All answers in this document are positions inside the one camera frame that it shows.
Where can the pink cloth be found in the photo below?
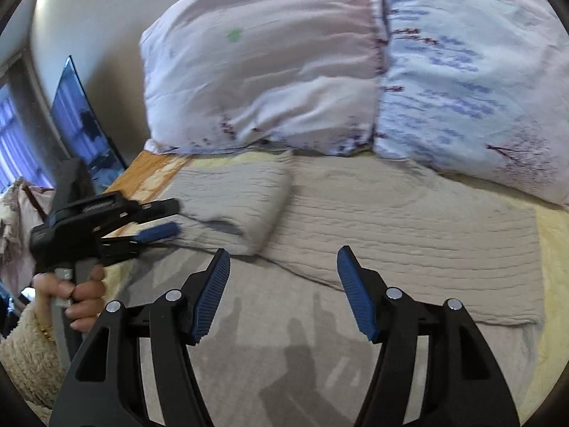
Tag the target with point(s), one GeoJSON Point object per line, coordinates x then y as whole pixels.
{"type": "Point", "coordinates": [17, 231]}

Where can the pink floral pillow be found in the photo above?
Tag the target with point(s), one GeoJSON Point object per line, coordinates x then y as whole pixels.
{"type": "Point", "coordinates": [266, 62]}

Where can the person's left hand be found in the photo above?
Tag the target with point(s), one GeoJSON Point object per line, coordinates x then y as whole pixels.
{"type": "Point", "coordinates": [82, 298]}

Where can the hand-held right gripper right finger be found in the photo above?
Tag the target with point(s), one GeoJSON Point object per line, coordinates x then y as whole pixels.
{"type": "Point", "coordinates": [355, 293]}

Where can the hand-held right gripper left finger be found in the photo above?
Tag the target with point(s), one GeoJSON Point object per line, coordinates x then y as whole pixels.
{"type": "Point", "coordinates": [212, 293]}

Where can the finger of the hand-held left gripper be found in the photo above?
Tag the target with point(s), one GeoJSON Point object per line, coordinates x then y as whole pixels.
{"type": "Point", "coordinates": [158, 231]}
{"type": "Point", "coordinates": [153, 207]}

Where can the dark flat screen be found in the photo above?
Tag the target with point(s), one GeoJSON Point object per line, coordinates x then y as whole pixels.
{"type": "Point", "coordinates": [84, 115]}

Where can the yellow patterned bed sheet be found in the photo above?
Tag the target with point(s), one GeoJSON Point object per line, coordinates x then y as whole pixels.
{"type": "Point", "coordinates": [553, 284]}

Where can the tree print pillow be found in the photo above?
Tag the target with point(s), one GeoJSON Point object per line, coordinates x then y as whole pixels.
{"type": "Point", "coordinates": [480, 75]}

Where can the window with blue curtain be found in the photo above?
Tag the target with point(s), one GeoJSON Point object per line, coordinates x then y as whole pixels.
{"type": "Point", "coordinates": [13, 142]}

